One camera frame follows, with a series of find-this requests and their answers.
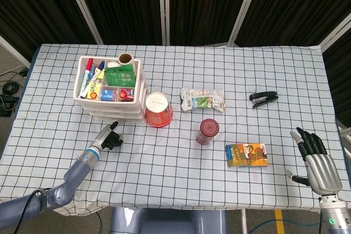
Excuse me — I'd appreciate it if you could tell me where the red small packet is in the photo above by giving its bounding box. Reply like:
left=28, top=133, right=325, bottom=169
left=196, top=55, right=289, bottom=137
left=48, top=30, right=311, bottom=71
left=118, top=88, right=135, bottom=102

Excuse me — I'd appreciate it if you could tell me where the red-capped white marker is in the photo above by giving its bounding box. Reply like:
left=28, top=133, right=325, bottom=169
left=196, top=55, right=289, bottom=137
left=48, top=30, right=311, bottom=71
left=78, top=58, right=94, bottom=99

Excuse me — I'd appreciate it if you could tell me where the black coiled floor cable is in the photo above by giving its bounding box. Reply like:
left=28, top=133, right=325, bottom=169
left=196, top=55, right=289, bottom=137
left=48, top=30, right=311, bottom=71
left=2, top=79, right=22, bottom=95

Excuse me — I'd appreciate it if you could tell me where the black folding screen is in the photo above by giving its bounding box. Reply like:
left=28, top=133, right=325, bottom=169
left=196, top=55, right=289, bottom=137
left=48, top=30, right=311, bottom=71
left=0, top=0, right=351, bottom=129

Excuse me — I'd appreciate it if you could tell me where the yellow lion snack packet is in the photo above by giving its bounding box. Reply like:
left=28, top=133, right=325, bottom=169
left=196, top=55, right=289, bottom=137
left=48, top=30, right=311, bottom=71
left=86, top=80, right=103, bottom=100

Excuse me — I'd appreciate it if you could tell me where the blue floor cable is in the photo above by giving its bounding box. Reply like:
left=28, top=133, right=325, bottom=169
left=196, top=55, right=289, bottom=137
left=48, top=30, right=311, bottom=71
left=251, top=216, right=320, bottom=234

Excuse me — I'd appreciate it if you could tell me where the blue checkered tablecloth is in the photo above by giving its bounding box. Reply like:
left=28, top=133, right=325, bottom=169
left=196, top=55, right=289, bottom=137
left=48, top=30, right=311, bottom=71
left=0, top=43, right=351, bottom=217

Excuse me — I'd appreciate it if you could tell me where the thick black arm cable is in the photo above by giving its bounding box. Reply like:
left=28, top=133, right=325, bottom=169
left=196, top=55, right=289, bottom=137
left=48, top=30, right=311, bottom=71
left=19, top=189, right=47, bottom=234

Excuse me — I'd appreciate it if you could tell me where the black power adapter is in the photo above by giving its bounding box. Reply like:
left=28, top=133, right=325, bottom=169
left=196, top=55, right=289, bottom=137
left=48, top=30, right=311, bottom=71
left=0, top=94, right=19, bottom=117

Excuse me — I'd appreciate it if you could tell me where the blue small packet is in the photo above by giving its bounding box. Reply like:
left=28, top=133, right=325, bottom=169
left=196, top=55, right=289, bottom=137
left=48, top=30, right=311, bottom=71
left=100, top=88, right=118, bottom=102

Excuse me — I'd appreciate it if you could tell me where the white table leg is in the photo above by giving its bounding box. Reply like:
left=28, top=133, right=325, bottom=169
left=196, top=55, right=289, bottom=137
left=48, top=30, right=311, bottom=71
left=240, top=208, right=248, bottom=234

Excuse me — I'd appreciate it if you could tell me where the white green snack packet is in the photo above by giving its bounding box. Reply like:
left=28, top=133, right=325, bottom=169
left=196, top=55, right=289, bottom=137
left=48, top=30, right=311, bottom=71
left=180, top=88, right=227, bottom=113

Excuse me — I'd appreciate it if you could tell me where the thin black hanging cable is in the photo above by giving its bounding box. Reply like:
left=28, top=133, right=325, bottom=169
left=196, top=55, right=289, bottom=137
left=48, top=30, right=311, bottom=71
left=93, top=211, right=104, bottom=234

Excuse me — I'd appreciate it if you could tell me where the red thermos bottle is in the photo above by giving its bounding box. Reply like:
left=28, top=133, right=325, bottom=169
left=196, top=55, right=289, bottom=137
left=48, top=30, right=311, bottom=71
left=196, top=118, right=220, bottom=146

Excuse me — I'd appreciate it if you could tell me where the orange paper cup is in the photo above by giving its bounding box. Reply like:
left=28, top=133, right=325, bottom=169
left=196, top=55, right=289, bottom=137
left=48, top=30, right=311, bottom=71
left=144, top=92, right=174, bottom=128

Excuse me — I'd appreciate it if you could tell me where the blue-capped white marker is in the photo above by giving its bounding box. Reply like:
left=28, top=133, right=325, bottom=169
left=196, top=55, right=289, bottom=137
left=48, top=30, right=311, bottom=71
left=84, top=61, right=105, bottom=94

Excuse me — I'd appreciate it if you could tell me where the black stapler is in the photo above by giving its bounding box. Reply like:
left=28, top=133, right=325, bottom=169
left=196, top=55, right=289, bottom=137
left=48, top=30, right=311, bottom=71
left=248, top=91, right=280, bottom=109

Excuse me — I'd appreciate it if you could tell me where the white plastic drawer organizer frame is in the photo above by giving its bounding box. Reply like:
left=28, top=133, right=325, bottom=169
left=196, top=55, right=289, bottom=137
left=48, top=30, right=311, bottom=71
left=72, top=55, right=148, bottom=124

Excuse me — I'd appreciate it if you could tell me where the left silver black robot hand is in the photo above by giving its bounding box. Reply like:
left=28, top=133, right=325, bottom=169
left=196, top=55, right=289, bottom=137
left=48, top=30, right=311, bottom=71
left=90, top=121, right=124, bottom=152

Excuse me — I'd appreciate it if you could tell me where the orange blue cardboard box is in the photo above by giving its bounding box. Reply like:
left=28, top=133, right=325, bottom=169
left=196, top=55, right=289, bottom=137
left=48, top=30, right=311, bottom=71
left=225, top=142, right=270, bottom=168

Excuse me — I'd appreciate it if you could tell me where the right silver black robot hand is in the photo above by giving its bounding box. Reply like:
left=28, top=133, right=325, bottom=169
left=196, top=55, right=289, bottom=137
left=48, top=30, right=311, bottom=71
left=284, top=127, right=343, bottom=195

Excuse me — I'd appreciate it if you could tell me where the green tea packet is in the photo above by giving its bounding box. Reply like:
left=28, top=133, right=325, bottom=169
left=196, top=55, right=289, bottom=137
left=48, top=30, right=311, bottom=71
left=104, top=64, right=137, bottom=88

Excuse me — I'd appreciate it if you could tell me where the blue-grey robot torso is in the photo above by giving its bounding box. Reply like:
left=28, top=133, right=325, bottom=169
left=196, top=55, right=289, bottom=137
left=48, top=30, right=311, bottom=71
left=109, top=207, right=228, bottom=234

